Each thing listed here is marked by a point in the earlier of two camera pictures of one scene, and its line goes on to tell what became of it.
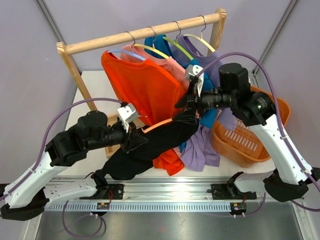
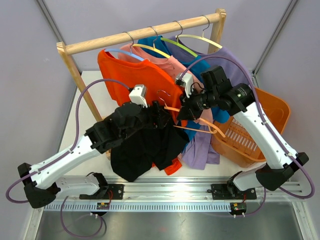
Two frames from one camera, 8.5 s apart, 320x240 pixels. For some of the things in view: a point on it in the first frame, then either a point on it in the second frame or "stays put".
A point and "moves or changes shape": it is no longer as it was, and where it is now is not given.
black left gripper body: (126, 145) to (156, 119)
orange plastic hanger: (146, 128) moves or changes shape
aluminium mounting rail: (156, 188) stays put
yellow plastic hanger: (152, 48) stays put
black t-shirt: (126, 164) moves or changes shape
